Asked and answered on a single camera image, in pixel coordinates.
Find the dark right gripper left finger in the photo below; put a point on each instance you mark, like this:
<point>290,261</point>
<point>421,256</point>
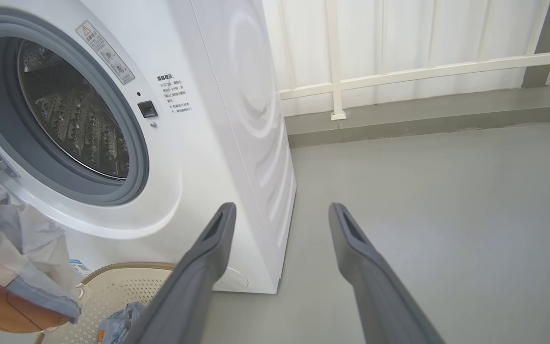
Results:
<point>189,291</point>

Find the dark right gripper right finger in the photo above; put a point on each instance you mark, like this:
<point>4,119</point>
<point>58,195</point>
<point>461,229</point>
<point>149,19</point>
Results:
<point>380,296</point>

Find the blue white orange printed garment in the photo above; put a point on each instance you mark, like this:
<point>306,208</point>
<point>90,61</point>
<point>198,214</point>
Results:
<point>26,248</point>

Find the cream perforated laundry basket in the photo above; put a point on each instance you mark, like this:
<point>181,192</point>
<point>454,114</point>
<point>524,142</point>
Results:
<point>112,291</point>

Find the white front-load washing machine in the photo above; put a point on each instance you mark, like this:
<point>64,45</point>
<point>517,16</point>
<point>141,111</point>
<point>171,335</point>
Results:
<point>237,143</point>

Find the grey rubber door gasket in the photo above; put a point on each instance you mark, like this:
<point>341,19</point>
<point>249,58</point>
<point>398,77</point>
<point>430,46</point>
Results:
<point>132,143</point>

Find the black door lock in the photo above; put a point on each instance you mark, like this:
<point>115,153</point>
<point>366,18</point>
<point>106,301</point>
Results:
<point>147,109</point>

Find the round white filter cover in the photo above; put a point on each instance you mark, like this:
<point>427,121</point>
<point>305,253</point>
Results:
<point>236,279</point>

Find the blue energy label sticker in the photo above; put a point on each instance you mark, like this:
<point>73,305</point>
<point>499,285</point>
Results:
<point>79,267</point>

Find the steel washer drum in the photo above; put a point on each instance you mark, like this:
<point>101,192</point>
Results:
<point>74,114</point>

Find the white metal railing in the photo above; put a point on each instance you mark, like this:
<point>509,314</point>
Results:
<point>334,57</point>

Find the grey warning sticker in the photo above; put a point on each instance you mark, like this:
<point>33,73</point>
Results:
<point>105,52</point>

